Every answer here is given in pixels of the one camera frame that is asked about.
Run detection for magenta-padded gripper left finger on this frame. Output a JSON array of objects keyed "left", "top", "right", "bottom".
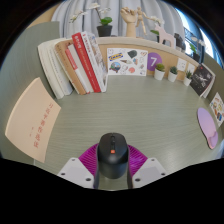
[{"left": 57, "top": 143, "right": 101, "bottom": 190}]

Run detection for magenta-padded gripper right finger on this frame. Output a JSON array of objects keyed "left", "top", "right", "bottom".
[{"left": 126, "top": 144, "right": 167, "bottom": 189}]

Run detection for black computer mouse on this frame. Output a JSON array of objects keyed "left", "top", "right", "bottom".
[{"left": 96, "top": 132, "right": 130, "bottom": 180}]

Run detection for round purple mouse pad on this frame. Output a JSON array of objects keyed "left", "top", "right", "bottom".
[{"left": 196, "top": 106, "right": 219, "bottom": 150}]

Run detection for beige book with red print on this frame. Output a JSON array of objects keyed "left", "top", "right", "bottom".
[{"left": 4, "top": 77, "right": 62, "bottom": 164}]

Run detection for colourful food sticker sheet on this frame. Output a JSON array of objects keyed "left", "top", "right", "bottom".
[{"left": 209, "top": 92, "right": 224, "bottom": 128}]

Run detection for small potted succulent white pot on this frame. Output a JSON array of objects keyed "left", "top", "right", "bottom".
[
  {"left": 182, "top": 70, "right": 194, "bottom": 87},
  {"left": 167, "top": 65, "right": 179, "bottom": 83},
  {"left": 153, "top": 63, "right": 166, "bottom": 81}
]

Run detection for white book with red spine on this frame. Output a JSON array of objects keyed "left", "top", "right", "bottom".
[{"left": 64, "top": 44, "right": 95, "bottom": 94}]

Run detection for black book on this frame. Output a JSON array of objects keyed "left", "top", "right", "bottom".
[{"left": 189, "top": 63, "right": 214, "bottom": 97}]

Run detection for thick white book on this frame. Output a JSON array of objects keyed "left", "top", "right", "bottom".
[{"left": 37, "top": 38, "right": 74, "bottom": 100}]

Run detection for round purple number sticker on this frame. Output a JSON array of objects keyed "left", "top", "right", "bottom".
[{"left": 146, "top": 52, "right": 163, "bottom": 72}]

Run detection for white sticker sheet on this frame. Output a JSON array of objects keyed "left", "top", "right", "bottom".
[{"left": 106, "top": 47, "right": 149, "bottom": 77}]

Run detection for brown kraft book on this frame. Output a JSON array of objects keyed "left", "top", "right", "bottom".
[{"left": 54, "top": 39, "right": 87, "bottom": 96}]

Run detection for white orchid in black pot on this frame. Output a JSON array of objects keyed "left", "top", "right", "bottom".
[
  {"left": 149, "top": 15, "right": 166, "bottom": 36},
  {"left": 189, "top": 37, "right": 206, "bottom": 63},
  {"left": 69, "top": 2, "right": 114, "bottom": 38}
]

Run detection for dark wooden horse figure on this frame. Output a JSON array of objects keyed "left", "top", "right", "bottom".
[{"left": 173, "top": 32, "right": 186, "bottom": 51}]

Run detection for pink wooden horse figure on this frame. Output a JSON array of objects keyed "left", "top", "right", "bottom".
[{"left": 156, "top": 24, "right": 177, "bottom": 49}]

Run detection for grey curtain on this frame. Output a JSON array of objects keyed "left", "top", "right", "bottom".
[{"left": 50, "top": 0, "right": 185, "bottom": 43}]

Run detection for wooden mannequin figure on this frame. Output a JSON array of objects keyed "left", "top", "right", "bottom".
[{"left": 134, "top": 7, "right": 148, "bottom": 36}]

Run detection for wooden hand model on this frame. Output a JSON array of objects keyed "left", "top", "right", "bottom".
[{"left": 120, "top": 7, "right": 138, "bottom": 38}]

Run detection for white wall socket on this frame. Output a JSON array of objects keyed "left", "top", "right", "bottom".
[
  {"left": 175, "top": 57, "right": 188, "bottom": 73},
  {"left": 185, "top": 62, "right": 197, "bottom": 76}
]

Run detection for window with dark frame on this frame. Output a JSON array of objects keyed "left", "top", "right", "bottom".
[{"left": 174, "top": 8, "right": 218, "bottom": 58}]

